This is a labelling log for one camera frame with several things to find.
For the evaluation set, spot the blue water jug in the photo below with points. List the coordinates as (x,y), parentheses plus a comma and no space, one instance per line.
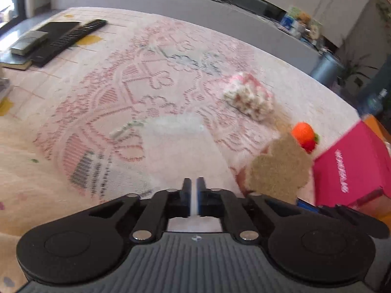
(374,102)

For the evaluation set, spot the pink patterned tablecloth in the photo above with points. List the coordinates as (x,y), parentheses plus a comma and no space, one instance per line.
(107,97)

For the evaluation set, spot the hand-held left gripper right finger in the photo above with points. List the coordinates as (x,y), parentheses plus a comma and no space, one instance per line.
(201,197)

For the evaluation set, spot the pink and white fluffy cloth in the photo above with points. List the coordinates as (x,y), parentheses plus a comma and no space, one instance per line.
(249,94)

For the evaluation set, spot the teddy bear toy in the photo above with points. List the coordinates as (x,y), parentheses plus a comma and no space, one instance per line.
(304,19)

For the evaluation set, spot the orange box with white inside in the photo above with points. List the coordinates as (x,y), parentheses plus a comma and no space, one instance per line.
(378,128)

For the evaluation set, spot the silver rectangular box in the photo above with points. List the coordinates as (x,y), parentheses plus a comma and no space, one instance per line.
(29,42)

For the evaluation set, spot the brown plush toy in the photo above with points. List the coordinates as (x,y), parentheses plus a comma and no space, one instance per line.
(279,171)

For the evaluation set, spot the white thin cloth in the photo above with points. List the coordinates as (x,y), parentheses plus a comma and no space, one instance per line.
(180,146)

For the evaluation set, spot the orange plush toy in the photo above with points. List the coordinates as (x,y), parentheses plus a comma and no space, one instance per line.
(302,132)

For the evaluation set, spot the grey-blue trash bin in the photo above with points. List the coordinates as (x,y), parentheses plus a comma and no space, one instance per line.
(326,67)

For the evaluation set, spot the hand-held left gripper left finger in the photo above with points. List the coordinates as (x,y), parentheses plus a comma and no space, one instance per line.
(187,197)

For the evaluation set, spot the dark hardcover book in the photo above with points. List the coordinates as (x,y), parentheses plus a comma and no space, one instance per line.
(15,62)

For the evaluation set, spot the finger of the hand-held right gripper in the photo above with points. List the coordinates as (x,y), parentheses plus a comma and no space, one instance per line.
(308,206)

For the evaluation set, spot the potted green floor plant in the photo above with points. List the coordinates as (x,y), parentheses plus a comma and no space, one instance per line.
(357,73)

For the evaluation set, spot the colourful picture box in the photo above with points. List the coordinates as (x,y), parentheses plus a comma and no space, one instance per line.
(291,16)

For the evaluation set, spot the black remote control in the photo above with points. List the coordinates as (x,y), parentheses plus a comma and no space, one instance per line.
(68,41)

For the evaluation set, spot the pink cardboard box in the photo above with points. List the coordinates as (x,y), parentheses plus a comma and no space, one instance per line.
(354,164)

